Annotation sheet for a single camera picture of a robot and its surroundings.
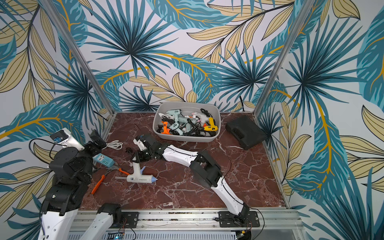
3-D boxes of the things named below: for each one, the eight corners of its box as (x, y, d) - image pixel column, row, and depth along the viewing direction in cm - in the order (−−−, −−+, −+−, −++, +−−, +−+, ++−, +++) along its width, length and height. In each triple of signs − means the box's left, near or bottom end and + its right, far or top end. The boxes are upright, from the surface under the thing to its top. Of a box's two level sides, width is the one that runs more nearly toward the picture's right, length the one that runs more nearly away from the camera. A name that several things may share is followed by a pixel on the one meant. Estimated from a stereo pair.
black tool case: (245, 151, 100) (248, 146, 96) (224, 127, 113) (225, 122, 108) (266, 139, 107) (269, 134, 102) (243, 118, 119) (246, 113, 114)
